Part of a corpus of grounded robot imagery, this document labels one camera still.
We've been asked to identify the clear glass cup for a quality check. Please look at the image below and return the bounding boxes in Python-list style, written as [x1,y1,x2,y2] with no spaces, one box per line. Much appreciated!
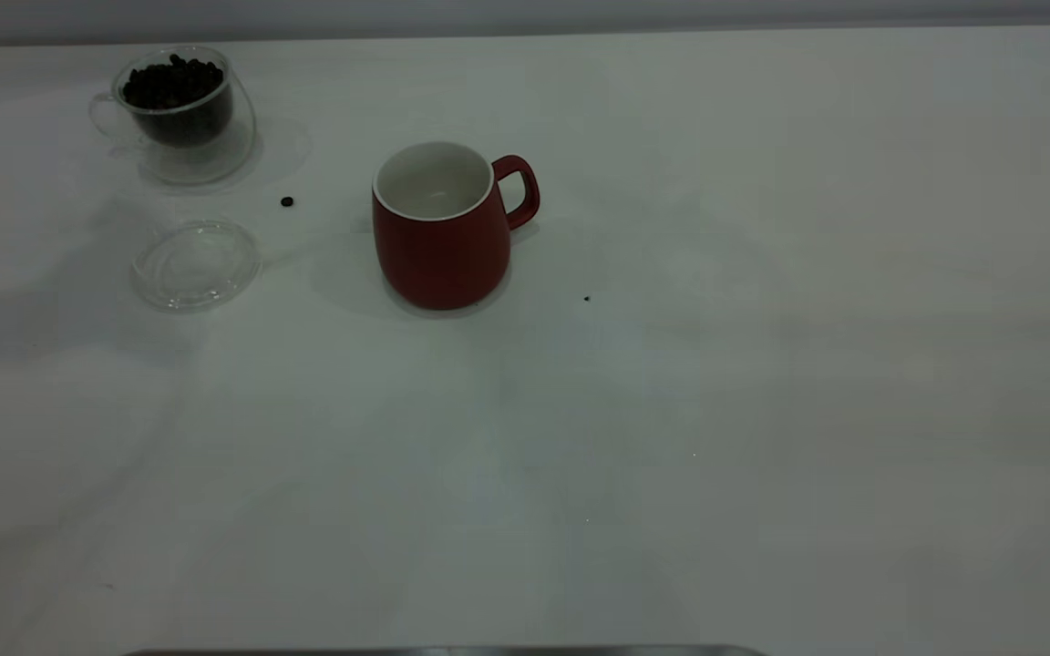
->
[88,45,258,189]

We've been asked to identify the red ceramic mug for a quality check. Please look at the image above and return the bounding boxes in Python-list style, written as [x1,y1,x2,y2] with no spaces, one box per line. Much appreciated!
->
[372,140,541,312]

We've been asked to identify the coffee beans in glass cup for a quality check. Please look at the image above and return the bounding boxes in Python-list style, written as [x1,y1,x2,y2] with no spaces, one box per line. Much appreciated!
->
[121,55,234,149]

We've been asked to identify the clear glass saucer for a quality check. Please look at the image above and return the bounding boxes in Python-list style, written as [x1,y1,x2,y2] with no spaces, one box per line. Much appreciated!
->
[130,218,263,314]

